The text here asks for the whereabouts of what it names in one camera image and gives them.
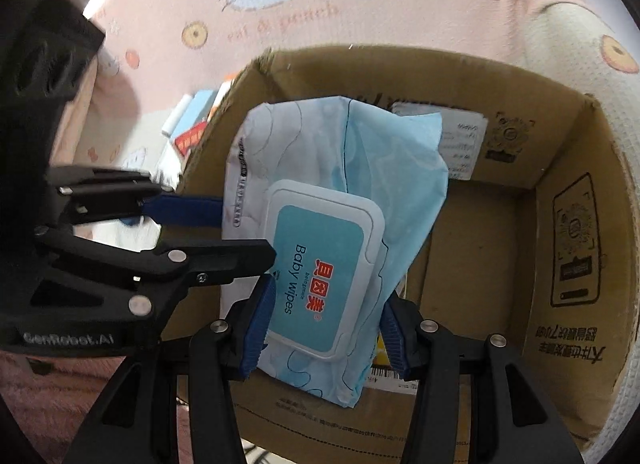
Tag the blue wet wipes pack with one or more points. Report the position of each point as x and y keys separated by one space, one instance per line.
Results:
x=325 y=183

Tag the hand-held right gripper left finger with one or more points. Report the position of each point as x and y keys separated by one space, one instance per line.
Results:
x=257 y=329

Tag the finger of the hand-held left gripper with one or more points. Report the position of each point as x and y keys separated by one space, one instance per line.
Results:
x=185 y=211
x=225 y=256

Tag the light blue box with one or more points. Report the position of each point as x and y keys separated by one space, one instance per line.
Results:
x=197 y=111

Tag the pink cat print bed sheet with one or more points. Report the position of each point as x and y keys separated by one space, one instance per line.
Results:
x=400 y=3

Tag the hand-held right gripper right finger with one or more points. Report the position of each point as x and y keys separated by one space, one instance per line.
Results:
x=395 y=344

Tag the colourful crayon box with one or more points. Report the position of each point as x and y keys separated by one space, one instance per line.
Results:
x=387 y=376

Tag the brown cardboard box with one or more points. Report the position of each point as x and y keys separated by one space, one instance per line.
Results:
x=500 y=244

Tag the red envelope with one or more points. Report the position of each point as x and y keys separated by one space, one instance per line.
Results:
x=192 y=139

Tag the orange white tissue pack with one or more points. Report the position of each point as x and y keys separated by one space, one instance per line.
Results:
x=225 y=93

